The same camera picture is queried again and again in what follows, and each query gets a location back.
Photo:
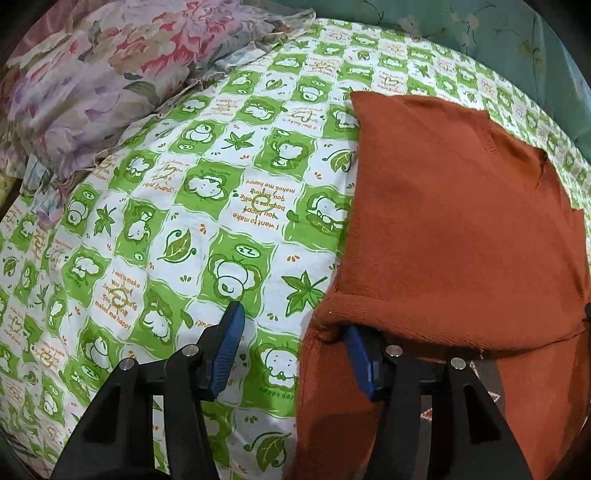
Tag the teal floral quilt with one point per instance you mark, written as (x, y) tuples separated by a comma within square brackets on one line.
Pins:
[(461, 27)]

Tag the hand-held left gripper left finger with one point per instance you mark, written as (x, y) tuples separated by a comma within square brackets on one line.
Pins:
[(228, 341)]

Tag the floral ruffled pillow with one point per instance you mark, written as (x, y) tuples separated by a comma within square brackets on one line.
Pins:
[(92, 83)]

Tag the orange knit sweater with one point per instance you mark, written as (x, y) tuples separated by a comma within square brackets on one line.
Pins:
[(438, 230)]

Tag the green white printed bedsheet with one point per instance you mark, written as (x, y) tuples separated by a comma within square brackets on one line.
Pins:
[(207, 184)]

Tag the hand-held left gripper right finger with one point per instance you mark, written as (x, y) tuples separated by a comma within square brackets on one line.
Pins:
[(359, 357)]

